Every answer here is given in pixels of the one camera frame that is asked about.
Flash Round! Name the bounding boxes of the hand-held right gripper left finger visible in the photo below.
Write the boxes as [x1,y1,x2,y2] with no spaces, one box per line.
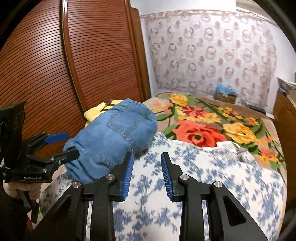
[32,152,134,241]

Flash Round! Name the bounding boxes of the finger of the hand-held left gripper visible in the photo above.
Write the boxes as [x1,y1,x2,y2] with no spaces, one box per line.
[28,148,80,173]
[24,132,69,153]

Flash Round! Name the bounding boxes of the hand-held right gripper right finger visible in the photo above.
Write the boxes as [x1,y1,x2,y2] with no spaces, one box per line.
[161,152,269,241]

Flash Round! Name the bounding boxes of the blue denim pants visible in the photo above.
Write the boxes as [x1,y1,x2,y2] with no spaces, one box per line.
[63,98,158,184]

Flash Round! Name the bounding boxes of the person's left forearm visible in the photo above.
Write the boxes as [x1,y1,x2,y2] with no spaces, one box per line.
[0,185,34,241]

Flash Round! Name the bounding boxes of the person's left hand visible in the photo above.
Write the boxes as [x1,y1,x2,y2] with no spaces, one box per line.
[3,181,43,201]

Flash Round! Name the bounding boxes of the yellow plush toy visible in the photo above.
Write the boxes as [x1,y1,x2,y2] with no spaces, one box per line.
[84,99,123,128]

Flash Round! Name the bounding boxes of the colourful floral blanket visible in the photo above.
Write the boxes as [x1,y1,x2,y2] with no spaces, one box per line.
[142,91,287,183]

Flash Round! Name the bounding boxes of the brown cardboard box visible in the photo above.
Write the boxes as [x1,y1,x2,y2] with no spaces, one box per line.
[216,91,237,104]

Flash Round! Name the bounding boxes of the light blue cloth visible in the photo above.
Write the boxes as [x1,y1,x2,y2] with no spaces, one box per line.
[216,83,236,95]

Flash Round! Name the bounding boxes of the wooden sideboard cabinet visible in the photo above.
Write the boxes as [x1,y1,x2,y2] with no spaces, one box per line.
[273,88,296,144]

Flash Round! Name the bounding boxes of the patterned basket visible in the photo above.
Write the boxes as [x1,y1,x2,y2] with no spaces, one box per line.
[277,77,296,95]

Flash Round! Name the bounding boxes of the circle-patterned wall cloth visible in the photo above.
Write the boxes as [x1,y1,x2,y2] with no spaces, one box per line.
[140,9,278,102]

